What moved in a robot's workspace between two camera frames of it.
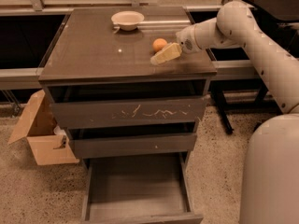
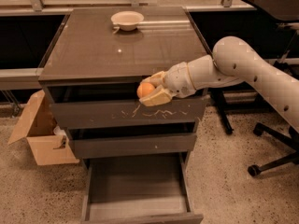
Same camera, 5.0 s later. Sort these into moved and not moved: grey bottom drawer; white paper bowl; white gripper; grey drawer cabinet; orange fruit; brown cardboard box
Moved: white gripper; orange fruit
Not moved: grey drawer cabinet; white paper bowl; grey bottom drawer; brown cardboard box
